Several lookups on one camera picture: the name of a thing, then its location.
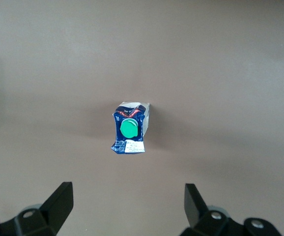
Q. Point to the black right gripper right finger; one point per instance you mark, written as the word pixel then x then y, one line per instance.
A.
pixel 206 221

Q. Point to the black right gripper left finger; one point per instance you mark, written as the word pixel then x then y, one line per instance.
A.
pixel 46 218

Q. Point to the blue milk carton green cap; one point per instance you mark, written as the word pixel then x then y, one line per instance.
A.
pixel 129 129

